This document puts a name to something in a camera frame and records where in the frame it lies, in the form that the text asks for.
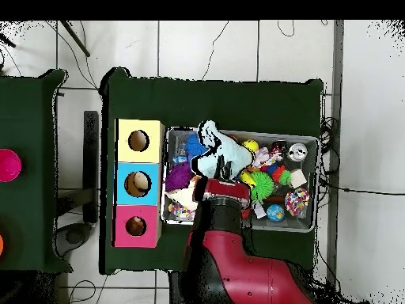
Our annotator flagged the mint green muslin cloth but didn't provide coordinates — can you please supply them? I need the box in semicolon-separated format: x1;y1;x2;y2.
191;120;256;181

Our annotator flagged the cream muslin cloth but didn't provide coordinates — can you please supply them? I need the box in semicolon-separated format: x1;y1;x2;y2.
165;178;201;212

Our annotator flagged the clear mesh bin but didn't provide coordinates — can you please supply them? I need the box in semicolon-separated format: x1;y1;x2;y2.
160;126;320;234

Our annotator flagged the wooden box with three holes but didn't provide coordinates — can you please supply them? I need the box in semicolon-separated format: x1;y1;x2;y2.
112;118;166;249

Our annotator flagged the yellow sponge block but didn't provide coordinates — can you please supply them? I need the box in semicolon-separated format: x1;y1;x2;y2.
239;169;257;188

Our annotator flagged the blue fuzzy ball with eyes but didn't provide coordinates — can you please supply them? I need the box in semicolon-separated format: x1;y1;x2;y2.
184;133;208;159

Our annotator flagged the green puffer ball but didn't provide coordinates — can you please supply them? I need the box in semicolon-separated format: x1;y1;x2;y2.
249;171;275;201

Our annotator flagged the purple spiky ball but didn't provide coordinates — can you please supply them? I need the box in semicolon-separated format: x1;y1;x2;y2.
165;162;194;193

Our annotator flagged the blue globe print ball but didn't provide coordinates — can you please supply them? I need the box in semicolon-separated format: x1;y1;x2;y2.
266;203;285;222

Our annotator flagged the dark green tablecloth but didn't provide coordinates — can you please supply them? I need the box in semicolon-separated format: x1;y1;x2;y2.
0;68;74;274
99;66;324;276

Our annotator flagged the plain wooden cube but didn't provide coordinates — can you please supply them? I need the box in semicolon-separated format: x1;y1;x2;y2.
289;169;308;190

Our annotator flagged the silver drink can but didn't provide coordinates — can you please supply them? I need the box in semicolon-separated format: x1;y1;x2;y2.
288;142;308;162

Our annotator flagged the black stand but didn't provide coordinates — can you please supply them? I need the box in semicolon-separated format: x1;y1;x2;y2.
82;110;100;224

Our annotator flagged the black rod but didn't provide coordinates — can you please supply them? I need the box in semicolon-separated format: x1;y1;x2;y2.
59;20;91;58

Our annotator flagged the pink ball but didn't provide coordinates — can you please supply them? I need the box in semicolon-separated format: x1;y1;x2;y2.
0;148;23;184

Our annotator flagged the black cable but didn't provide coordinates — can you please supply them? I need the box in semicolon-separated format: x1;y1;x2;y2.
319;180;405;196

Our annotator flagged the grey metal rail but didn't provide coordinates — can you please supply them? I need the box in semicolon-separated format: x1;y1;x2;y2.
325;20;345;286

